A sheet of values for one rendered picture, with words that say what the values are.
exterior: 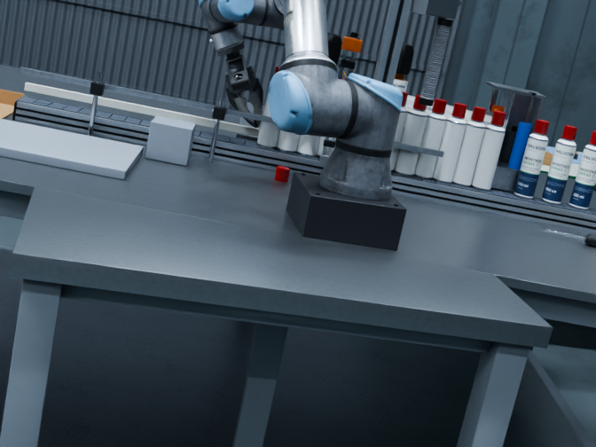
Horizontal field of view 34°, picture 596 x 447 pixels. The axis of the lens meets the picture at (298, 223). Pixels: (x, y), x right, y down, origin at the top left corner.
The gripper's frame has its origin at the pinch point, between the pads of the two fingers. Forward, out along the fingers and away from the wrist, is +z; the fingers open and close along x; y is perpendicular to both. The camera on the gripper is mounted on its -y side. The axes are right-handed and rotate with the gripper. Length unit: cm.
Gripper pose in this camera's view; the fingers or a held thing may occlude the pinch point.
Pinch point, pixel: (255, 122)
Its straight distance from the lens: 253.0
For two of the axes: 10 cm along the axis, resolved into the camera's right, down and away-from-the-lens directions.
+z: 3.2, 9.2, 2.4
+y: -0.2, -2.5, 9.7
